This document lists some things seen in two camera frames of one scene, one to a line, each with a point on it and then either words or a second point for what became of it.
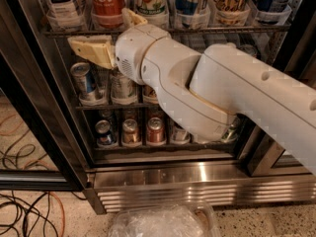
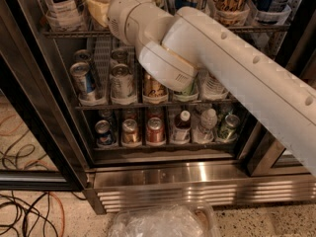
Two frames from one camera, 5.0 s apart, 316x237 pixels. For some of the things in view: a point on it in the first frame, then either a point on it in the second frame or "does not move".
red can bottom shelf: [155, 132] does not move
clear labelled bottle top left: [63, 7] does not move
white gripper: [133, 51] -> [118, 14]
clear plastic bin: [191, 218] does not move
